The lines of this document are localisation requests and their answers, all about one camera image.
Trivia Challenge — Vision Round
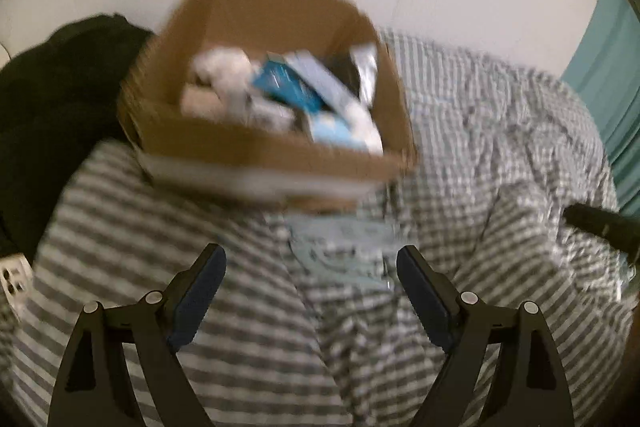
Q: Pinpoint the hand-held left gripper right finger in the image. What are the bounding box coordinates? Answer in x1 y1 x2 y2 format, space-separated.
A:
396 244 576 427

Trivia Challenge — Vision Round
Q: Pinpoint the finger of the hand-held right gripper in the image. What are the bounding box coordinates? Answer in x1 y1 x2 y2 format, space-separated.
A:
564 203 640 254

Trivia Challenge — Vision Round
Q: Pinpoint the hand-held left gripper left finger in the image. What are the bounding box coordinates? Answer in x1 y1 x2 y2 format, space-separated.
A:
47 243 228 427

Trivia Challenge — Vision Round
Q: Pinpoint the brown cardboard box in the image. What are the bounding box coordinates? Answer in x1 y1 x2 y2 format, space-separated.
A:
117 0 418 212

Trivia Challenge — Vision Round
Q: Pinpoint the blue and white tissue pack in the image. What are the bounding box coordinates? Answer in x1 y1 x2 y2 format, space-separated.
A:
309 102 386 156

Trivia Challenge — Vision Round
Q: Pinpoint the white plush toy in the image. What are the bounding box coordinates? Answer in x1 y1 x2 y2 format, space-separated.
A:
192 47 257 108

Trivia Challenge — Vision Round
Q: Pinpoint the grey checkered blanket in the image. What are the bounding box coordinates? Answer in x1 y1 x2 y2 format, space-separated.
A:
7 139 501 427

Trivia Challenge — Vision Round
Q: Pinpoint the small grey checked blanket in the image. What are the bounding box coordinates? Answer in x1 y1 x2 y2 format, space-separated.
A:
350 27 636 427

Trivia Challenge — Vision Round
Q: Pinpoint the teal curtain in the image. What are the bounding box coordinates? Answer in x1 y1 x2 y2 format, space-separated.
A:
560 0 640 220

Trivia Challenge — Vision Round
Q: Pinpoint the white power strip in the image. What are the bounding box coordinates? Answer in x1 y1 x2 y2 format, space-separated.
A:
0 253 33 313

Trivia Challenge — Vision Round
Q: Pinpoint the black cloth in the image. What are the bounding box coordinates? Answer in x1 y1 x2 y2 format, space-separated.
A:
0 13 156 258

